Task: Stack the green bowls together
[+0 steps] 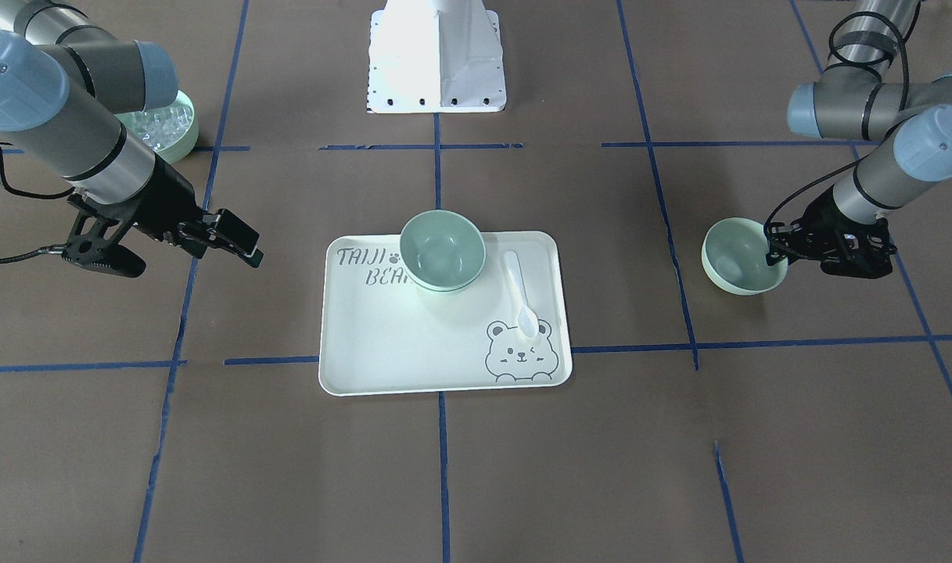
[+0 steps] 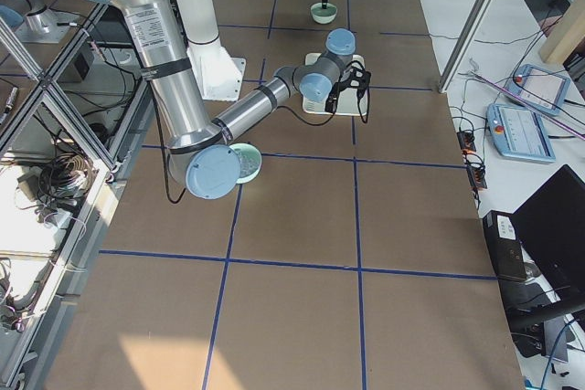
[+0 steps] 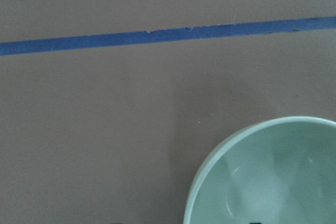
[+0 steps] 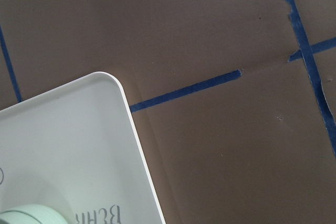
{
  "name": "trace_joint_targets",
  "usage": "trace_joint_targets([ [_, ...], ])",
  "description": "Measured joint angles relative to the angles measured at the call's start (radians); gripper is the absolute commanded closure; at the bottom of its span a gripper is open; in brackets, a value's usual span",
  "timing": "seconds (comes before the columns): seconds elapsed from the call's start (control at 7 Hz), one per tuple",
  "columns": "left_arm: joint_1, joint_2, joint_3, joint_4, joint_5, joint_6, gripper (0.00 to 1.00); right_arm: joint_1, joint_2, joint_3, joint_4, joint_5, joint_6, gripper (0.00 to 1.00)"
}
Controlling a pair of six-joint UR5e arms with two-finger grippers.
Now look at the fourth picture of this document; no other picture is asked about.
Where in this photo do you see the white bear tray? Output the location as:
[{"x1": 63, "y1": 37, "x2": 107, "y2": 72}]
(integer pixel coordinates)
[{"x1": 1, "y1": 72, "x2": 165, "y2": 223}]

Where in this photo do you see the green bowl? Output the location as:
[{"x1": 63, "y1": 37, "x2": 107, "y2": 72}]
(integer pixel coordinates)
[{"x1": 1, "y1": 204, "x2": 68, "y2": 224}]

